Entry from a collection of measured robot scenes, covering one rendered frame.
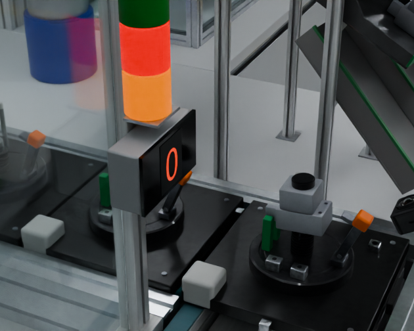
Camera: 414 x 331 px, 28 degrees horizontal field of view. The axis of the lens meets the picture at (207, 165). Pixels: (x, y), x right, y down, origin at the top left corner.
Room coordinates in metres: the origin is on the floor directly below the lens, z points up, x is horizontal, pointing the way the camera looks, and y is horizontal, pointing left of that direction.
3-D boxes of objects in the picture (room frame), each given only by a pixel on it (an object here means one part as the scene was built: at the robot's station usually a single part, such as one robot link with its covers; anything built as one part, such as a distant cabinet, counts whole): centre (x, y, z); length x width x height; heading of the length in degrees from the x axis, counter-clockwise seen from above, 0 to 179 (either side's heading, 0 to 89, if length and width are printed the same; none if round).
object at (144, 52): (0.77, 0.06, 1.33); 0.05 x 0.05 x 0.05
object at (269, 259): (0.86, -0.09, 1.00); 0.02 x 0.01 x 0.02; 64
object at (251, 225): (0.89, -0.13, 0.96); 0.24 x 0.24 x 0.02; 64
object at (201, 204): (1.00, 0.10, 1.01); 0.24 x 0.24 x 0.13; 65
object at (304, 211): (0.90, -0.12, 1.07); 0.08 x 0.04 x 0.07; 65
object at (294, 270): (0.84, -0.12, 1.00); 0.02 x 0.01 x 0.02; 64
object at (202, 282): (0.85, 0.00, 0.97); 0.05 x 0.05 x 0.04; 64
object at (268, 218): (0.90, -0.08, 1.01); 0.01 x 0.01 x 0.05; 64
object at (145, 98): (0.77, 0.06, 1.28); 0.05 x 0.05 x 0.05
